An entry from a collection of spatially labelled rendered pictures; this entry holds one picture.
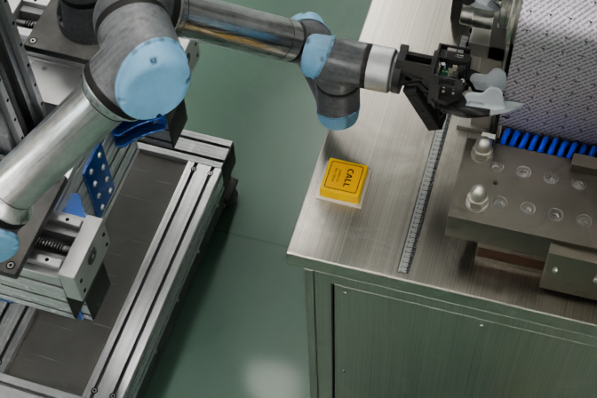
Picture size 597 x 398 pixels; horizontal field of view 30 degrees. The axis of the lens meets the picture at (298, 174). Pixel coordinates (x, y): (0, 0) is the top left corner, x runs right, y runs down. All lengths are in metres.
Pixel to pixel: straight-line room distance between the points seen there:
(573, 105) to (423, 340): 0.52
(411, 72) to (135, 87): 0.45
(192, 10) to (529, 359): 0.84
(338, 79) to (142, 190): 1.10
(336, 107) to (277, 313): 1.05
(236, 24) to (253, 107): 1.37
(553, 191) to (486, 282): 0.19
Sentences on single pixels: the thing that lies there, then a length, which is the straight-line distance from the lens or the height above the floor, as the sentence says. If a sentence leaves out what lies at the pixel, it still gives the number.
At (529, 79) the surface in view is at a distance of 1.79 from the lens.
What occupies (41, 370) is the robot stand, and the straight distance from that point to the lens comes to 2.63.
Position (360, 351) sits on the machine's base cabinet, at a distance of 2.15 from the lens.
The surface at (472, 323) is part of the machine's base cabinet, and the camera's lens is 1.95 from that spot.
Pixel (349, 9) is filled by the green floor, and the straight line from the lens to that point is 3.45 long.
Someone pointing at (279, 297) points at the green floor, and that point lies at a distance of 2.87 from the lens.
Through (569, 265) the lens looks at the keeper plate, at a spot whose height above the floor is 1.00.
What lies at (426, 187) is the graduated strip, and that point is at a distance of 1.96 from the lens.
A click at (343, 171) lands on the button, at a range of 1.95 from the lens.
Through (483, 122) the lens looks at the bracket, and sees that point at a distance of 2.02.
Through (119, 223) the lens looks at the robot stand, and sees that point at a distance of 2.78.
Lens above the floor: 2.52
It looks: 55 degrees down
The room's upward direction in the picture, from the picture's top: 3 degrees counter-clockwise
